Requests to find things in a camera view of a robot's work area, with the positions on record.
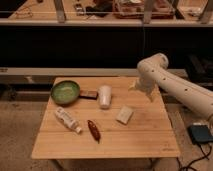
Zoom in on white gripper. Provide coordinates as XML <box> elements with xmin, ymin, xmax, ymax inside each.
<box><xmin>134</xmin><ymin>78</ymin><xmax>155</xmax><ymax>102</ymax></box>

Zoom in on white paper cup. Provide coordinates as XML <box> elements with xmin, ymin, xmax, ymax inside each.
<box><xmin>98</xmin><ymin>85</ymin><xmax>112</xmax><ymax>109</ymax></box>

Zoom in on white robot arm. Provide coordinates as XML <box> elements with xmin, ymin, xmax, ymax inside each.
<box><xmin>132</xmin><ymin>53</ymin><xmax>213</xmax><ymax>124</ymax></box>

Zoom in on white sponge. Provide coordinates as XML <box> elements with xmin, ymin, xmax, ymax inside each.
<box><xmin>116</xmin><ymin>106</ymin><xmax>133</xmax><ymax>124</ymax></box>

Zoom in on wooden table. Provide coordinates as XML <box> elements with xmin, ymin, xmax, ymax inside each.
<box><xmin>32</xmin><ymin>77</ymin><xmax>180</xmax><ymax>159</ymax></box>

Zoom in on black box on floor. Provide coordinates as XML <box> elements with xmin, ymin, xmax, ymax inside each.
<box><xmin>187</xmin><ymin>125</ymin><xmax>213</xmax><ymax>144</ymax></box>

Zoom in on green bowl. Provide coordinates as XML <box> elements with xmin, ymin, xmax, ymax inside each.
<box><xmin>50</xmin><ymin>80</ymin><xmax>80</xmax><ymax>105</ymax></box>

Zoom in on tray of items on shelf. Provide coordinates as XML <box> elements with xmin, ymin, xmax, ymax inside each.
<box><xmin>113</xmin><ymin>0</ymin><xmax>175</xmax><ymax>19</ymax></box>

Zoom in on white plastic bottle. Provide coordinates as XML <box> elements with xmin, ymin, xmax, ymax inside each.
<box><xmin>55</xmin><ymin>107</ymin><xmax>82</xmax><ymax>134</ymax></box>

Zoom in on black object on shelf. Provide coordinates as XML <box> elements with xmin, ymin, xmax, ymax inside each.
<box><xmin>86</xmin><ymin>2</ymin><xmax>112</xmax><ymax>17</ymax></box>

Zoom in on glasses on shelf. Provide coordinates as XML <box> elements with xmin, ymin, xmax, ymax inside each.
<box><xmin>15</xmin><ymin>7</ymin><xmax>33</xmax><ymax>19</ymax></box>

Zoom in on black cable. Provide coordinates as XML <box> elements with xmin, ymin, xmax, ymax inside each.
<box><xmin>176</xmin><ymin>141</ymin><xmax>213</xmax><ymax>171</ymax></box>

